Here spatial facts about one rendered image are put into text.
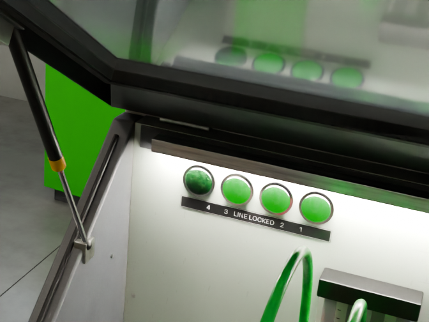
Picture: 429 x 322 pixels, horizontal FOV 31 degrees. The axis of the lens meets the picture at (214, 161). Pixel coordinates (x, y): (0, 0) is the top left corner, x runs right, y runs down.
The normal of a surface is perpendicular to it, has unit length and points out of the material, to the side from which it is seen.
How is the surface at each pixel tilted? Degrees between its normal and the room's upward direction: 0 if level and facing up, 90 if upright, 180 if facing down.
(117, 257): 90
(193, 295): 90
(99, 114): 90
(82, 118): 90
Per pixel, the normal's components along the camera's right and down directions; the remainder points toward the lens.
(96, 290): 0.94, 0.21
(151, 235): -0.33, 0.33
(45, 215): 0.09, -0.92
